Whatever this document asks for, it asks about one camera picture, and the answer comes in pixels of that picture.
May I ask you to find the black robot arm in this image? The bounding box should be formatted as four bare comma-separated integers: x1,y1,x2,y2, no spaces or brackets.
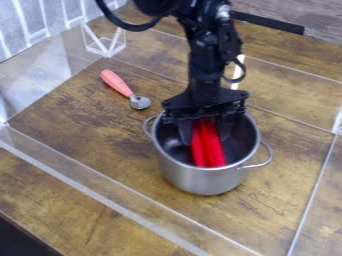
133,0,248,144

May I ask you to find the black cable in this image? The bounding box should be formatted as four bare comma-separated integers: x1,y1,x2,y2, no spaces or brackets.
95,0,164,33

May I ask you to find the red plastic bar object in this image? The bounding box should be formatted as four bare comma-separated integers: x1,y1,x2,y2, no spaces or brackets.
191,119,227,168

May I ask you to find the black strip on table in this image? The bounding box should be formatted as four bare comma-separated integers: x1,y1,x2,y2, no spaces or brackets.
234,11,304,35

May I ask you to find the red handled metal spoon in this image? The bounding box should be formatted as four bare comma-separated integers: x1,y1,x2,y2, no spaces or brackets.
100,69,151,110

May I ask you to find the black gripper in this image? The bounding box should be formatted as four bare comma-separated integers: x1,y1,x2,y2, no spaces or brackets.
162,88,248,145

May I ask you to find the clear acrylic enclosure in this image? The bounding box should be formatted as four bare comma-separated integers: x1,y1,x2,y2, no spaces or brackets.
0,20,342,256

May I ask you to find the silver metal pot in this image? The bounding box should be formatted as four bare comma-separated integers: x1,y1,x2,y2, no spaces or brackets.
141,114,274,196

